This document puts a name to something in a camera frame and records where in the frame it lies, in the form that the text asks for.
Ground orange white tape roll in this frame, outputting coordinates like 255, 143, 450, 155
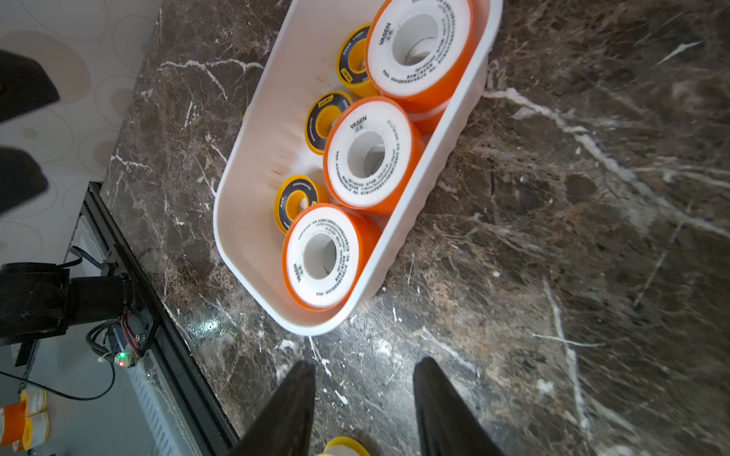
281, 203, 381, 312
323, 96, 425, 216
406, 100, 450, 136
366, 0, 475, 114

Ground white plastic storage box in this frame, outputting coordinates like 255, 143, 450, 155
213, 1, 505, 336

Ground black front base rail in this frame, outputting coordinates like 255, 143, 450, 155
68, 182, 238, 455

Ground yellow black tape spool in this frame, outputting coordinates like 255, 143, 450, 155
336, 23, 379, 99
274, 175, 330, 234
304, 90, 353, 156

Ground yellow tape roll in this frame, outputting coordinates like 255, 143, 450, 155
321, 436, 370, 456

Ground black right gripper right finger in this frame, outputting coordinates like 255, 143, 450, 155
414, 357, 503, 455

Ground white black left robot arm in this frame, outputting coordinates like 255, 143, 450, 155
1, 262, 149, 367

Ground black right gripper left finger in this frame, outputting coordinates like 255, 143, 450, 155
230, 361, 316, 455

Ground spare tape rolls outside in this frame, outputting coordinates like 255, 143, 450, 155
1, 387, 51, 452

